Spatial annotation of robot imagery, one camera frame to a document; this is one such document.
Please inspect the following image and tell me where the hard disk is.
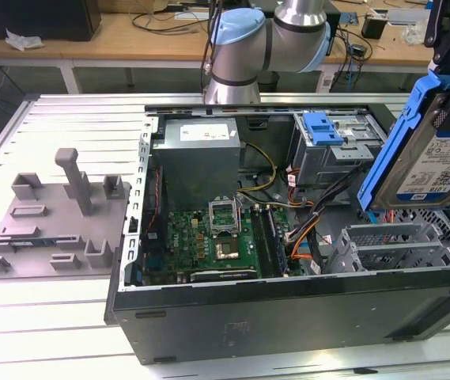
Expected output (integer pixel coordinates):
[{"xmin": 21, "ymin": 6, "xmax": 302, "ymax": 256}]
[{"xmin": 357, "ymin": 59, "xmax": 450, "ymax": 213}]

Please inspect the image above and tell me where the grey metal disk bay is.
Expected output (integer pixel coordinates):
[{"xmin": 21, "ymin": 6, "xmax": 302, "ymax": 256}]
[{"xmin": 325, "ymin": 221, "xmax": 450, "ymax": 274}]

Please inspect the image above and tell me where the clear plastic bag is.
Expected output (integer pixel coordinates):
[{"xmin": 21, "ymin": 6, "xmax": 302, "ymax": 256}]
[{"xmin": 402, "ymin": 24, "xmax": 427, "ymax": 44}]

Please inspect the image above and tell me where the grey flat tray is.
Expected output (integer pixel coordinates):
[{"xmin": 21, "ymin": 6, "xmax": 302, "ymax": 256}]
[{"xmin": 386, "ymin": 8, "xmax": 431, "ymax": 27}]

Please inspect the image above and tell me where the small black open box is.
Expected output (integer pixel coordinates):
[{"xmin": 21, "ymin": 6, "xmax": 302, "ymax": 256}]
[{"xmin": 361, "ymin": 13, "xmax": 388, "ymax": 40}]

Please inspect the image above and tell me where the black speaker box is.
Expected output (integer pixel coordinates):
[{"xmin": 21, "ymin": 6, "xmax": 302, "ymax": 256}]
[{"xmin": 325, "ymin": 11, "xmax": 342, "ymax": 56}]

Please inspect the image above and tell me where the blue plastic drive latch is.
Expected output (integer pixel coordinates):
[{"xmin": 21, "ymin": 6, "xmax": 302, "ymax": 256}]
[{"xmin": 303, "ymin": 112, "xmax": 345, "ymax": 146}]

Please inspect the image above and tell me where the grey optical drive cage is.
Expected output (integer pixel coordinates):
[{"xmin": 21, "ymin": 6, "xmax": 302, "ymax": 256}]
[{"xmin": 291, "ymin": 112, "xmax": 391, "ymax": 189}]

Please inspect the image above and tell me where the black bin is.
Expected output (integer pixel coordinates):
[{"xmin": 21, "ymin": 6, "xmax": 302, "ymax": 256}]
[{"xmin": 256, "ymin": 70, "xmax": 280, "ymax": 94}]

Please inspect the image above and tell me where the dark RAM stick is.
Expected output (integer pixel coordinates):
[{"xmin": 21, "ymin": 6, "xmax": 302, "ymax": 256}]
[{"xmin": 267, "ymin": 207, "xmax": 291, "ymax": 276}]

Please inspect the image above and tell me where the black RAM slot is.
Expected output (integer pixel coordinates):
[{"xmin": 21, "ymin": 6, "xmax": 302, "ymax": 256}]
[{"xmin": 250, "ymin": 205, "xmax": 274, "ymax": 278}]

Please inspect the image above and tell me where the grey power supply unit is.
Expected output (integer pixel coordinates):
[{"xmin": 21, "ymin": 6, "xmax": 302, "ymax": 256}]
[{"xmin": 151, "ymin": 118, "xmax": 245, "ymax": 211}]

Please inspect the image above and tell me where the metal socket cover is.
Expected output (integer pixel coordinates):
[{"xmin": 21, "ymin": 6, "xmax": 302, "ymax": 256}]
[{"xmin": 207, "ymin": 196, "xmax": 242, "ymax": 237}]

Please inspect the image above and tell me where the black open PC case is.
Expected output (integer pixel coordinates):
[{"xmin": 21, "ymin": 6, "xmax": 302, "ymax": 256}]
[{"xmin": 104, "ymin": 101, "xmax": 450, "ymax": 366}]

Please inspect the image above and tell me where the CPU socket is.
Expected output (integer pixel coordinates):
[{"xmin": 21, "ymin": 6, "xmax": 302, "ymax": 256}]
[{"xmin": 213, "ymin": 235, "xmax": 241, "ymax": 262}]

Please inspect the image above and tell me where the black graphics card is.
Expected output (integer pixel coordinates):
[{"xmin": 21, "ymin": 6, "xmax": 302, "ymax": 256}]
[{"xmin": 188, "ymin": 268, "xmax": 258, "ymax": 283}]

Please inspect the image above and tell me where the green motherboard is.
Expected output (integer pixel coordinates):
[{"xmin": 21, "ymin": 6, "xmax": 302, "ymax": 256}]
[{"xmin": 141, "ymin": 205, "xmax": 307, "ymax": 286}]

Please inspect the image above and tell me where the black case fan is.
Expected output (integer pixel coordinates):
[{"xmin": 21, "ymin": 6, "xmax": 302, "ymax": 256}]
[{"xmin": 142, "ymin": 165, "xmax": 168, "ymax": 254}]

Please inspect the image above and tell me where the wooden desk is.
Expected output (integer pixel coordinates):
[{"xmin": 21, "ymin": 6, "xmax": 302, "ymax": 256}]
[{"xmin": 0, "ymin": 0, "xmax": 450, "ymax": 76}]

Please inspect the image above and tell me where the grey parts rack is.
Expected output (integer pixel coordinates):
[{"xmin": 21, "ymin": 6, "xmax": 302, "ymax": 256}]
[{"xmin": 0, "ymin": 147, "xmax": 133, "ymax": 281}]

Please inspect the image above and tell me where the large black box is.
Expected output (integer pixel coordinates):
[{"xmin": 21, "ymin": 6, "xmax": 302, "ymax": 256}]
[{"xmin": 0, "ymin": 0, "xmax": 102, "ymax": 43}]

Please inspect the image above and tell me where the crumpled white plastic wrap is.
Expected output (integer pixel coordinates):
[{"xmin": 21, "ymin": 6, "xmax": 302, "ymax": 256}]
[{"xmin": 5, "ymin": 27, "xmax": 46, "ymax": 51}]

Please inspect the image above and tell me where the RAM stick with blue label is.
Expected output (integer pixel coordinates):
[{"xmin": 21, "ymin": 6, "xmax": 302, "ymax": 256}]
[{"xmin": 10, "ymin": 238, "xmax": 58, "ymax": 247}]

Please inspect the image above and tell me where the black sleeved cable bundle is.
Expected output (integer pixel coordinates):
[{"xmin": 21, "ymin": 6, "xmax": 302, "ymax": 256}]
[{"xmin": 287, "ymin": 161, "xmax": 372, "ymax": 274}]

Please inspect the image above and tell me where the yellow black power wire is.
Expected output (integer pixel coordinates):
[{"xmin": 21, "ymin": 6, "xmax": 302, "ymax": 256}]
[{"xmin": 236, "ymin": 142, "xmax": 277, "ymax": 195}]

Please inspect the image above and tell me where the multicoloured wire bundle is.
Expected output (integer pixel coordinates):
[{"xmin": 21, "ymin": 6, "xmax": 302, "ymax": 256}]
[{"xmin": 286, "ymin": 197, "xmax": 319, "ymax": 262}]

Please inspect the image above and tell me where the thin cable with plug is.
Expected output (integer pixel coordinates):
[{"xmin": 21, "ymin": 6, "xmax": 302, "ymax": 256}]
[{"xmin": 202, "ymin": 0, "xmax": 225, "ymax": 86}]

